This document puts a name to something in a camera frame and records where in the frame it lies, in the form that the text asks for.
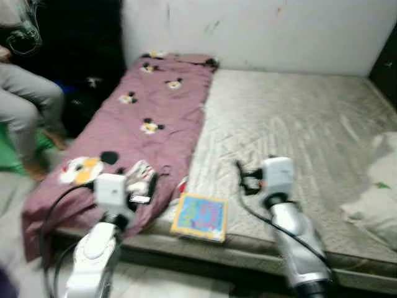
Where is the colourful children's book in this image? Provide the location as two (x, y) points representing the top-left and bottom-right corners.
(171, 192), (228, 243)

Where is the white pillow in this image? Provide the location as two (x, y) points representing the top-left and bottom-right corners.
(341, 132), (397, 249)

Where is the white quilted mattress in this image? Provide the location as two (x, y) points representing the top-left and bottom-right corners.
(53, 67), (397, 294)

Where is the purple cartoon mouse blanket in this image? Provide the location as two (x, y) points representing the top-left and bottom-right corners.
(22, 53), (218, 261)

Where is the person in grey trousers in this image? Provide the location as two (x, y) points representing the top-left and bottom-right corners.
(0, 0), (68, 182)

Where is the black tufted headboard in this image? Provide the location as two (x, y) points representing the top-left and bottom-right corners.
(369, 28), (397, 94)

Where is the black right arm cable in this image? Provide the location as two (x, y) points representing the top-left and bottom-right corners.
(235, 160), (331, 269)

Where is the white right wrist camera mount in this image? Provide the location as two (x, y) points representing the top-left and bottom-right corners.
(260, 156), (295, 196)

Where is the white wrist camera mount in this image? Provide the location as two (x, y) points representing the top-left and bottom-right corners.
(93, 173), (130, 215)
(260, 156), (295, 196)

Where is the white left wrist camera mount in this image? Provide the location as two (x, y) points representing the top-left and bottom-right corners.
(93, 173), (130, 215)

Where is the dark bed frame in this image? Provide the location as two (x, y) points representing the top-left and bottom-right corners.
(56, 236), (397, 297)

